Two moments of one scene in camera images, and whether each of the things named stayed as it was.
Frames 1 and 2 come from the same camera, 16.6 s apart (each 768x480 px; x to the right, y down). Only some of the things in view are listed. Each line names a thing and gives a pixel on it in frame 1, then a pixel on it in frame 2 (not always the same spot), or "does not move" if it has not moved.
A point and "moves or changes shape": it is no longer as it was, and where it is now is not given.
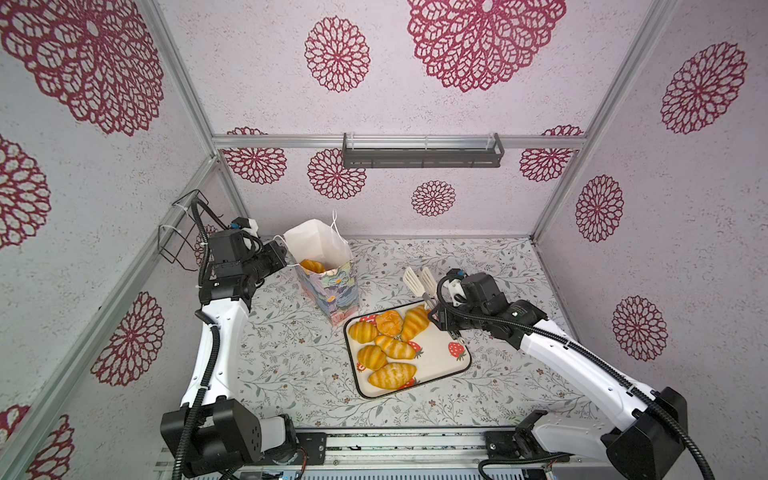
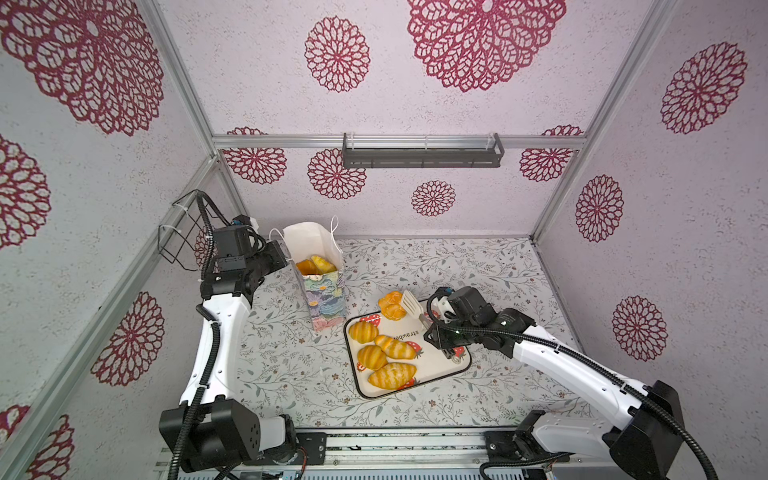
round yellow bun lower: [372, 357] does not move
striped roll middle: [395, 348] does not move
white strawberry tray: [395, 348] does not move
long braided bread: [313, 266] does not move
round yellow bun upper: [363, 332] does not move
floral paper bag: [335, 288] moves or changes shape
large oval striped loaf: [393, 375] does not move
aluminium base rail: [416, 455] does not move
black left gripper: [278, 260] does not move
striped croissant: [416, 319] to [322, 265]
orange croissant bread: [389, 323] to [392, 306]
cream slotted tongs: [426, 287] to [412, 306]
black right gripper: [444, 313] to [437, 340]
